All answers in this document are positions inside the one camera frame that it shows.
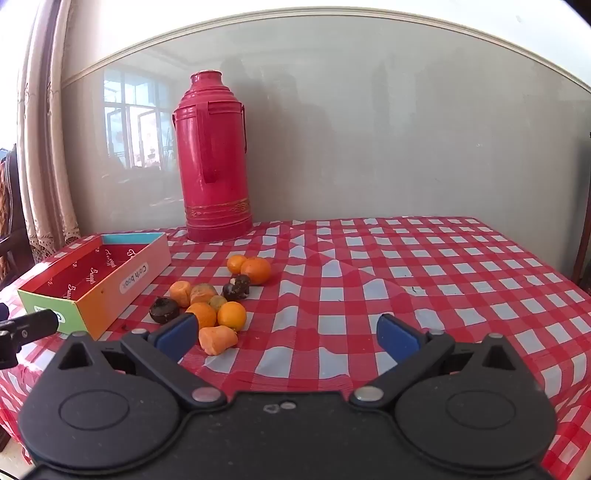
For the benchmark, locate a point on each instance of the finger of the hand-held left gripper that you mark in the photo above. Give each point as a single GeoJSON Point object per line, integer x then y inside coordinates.
{"type": "Point", "coordinates": [2, 311]}
{"type": "Point", "coordinates": [39, 323]}

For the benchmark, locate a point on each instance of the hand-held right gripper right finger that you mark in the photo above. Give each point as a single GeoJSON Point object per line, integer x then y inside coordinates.
{"type": "Point", "coordinates": [397, 338]}

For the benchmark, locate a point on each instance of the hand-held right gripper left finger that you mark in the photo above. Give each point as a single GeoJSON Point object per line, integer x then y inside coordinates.
{"type": "Point", "coordinates": [178, 333]}

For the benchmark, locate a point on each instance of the whole dark mangosteen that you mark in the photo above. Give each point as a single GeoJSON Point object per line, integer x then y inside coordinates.
{"type": "Point", "coordinates": [164, 310]}

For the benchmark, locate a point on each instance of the round orange tangerine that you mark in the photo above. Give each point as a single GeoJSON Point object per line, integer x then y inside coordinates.
{"type": "Point", "coordinates": [256, 271]}
{"type": "Point", "coordinates": [206, 316]}
{"type": "Point", "coordinates": [232, 316]}

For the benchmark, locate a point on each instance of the split dark mangosteen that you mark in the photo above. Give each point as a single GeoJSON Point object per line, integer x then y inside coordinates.
{"type": "Point", "coordinates": [235, 290]}

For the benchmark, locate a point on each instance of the colourful cardboard box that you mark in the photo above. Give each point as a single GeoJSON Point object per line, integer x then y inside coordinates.
{"type": "Point", "coordinates": [92, 272]}

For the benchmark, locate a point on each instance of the wrinkled orange fruit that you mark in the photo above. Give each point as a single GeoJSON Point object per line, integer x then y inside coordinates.
{"type": "Point", "coordinates": [180, 293]}
{"type": "Point", "coordinates": [217, 340]}

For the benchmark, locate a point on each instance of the bruised tangerine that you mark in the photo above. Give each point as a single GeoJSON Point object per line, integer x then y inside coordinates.
{"type": "Point", "coordinates": [203, 291]}

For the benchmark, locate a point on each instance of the small greenish tangerine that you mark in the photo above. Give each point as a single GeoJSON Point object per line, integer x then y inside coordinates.
{"type": "Point", "coordinates": [218, 302]}

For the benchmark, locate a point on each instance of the red checkered tablecloth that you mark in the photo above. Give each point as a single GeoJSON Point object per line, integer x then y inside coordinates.
{"type": "Point", "coordinates": [415, 277]}

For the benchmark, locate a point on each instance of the small orange tangerine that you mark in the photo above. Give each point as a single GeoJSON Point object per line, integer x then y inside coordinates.
{"type": "Point", "coordinates": [235, 264]}

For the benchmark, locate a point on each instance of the dark wooden chair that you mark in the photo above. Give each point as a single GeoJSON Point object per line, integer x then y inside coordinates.
{"type": "Point", "coordinates": [9, 207]}

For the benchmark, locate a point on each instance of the beige lace curtain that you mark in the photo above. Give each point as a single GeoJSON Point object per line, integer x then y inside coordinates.
{"type": "Point", "coordinates": [46, 184]}

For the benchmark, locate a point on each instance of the red thermos flask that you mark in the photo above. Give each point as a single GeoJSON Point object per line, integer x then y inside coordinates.
{"type": "Point", "coordinates": [214, 175]}

